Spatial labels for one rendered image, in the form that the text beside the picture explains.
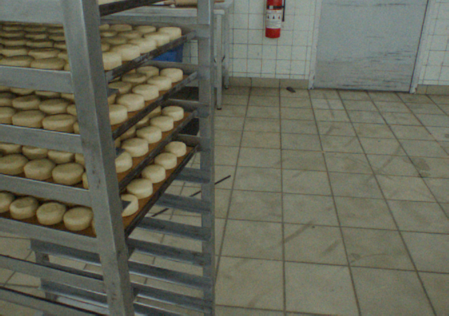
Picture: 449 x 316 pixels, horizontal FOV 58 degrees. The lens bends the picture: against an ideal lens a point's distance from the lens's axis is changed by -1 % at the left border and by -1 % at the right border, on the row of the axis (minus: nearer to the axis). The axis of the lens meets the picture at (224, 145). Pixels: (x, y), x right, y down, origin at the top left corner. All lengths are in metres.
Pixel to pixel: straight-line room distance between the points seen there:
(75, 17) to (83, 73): 0.06
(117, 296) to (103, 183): 0.21
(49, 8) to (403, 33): 4.10
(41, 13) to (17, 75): 0.10
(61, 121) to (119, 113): 0.09
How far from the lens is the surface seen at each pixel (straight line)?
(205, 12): 0.91
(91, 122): 0.54
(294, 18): 4.24
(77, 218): 0.75
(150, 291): 1.39
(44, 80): 0.60
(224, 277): 1.88
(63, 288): 1.60
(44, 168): 0.74
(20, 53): 0.76
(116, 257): 0.65
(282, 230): 2.17
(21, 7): 0.59
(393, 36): 4.46
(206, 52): 0.93
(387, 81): 4.56
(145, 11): 3.60
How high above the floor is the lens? 1.30
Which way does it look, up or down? 25 degrees down
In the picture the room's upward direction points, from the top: straight up
